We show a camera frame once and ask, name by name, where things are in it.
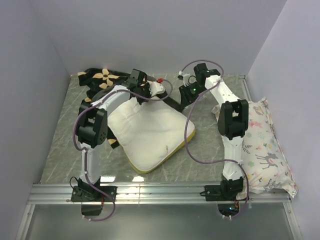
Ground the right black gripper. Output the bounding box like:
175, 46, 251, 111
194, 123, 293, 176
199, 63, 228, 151
179, 82, 207, 109

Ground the white pillow yellow edge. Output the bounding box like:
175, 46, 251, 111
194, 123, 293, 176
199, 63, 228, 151
108, 98, 196, 174

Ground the black floral pillowcase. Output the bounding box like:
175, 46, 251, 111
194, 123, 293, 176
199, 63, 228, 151
77, 67, 183, 149

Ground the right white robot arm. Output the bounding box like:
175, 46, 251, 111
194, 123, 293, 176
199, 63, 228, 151
178, 60, 249, 201

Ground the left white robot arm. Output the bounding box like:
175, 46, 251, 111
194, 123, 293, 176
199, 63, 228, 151
72, 69, 164, 201

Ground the patterned white pillow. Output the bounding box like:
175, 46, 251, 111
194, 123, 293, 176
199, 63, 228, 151
211, 96, 300, 199

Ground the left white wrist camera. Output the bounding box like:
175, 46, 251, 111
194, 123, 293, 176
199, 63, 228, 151
147, 80, 166, 97

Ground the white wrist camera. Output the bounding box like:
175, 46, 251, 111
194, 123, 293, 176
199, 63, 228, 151
177, 71, 191, 87
147, 80, 166, 97

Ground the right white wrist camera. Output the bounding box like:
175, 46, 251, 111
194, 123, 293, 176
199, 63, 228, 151
177, 71, 191, 87

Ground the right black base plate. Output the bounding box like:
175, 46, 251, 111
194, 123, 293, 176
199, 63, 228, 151
199, 185, 226, 202

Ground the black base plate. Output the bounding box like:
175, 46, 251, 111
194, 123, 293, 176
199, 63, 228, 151
199, 185, 226, 202
70, 185, 117, 203

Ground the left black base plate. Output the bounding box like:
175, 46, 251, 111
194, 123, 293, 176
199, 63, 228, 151
70, 185, 117, 203

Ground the aluminium mounting rail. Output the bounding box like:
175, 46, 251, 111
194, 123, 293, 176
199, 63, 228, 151
16, 182, 303, 240

